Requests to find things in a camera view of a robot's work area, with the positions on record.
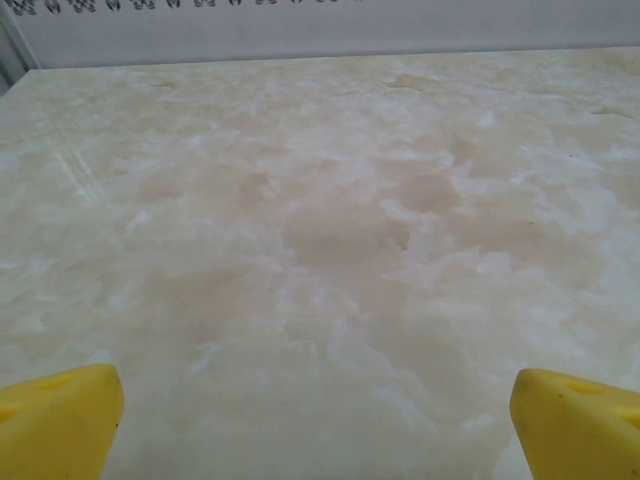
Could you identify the left aluminium frame post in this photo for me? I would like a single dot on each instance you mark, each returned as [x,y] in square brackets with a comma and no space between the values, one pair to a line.
[12,55]

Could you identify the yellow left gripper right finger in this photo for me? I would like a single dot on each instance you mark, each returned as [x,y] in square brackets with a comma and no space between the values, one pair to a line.
[585,435]

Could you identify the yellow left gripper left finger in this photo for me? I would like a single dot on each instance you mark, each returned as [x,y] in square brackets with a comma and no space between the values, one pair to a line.
[55,430]

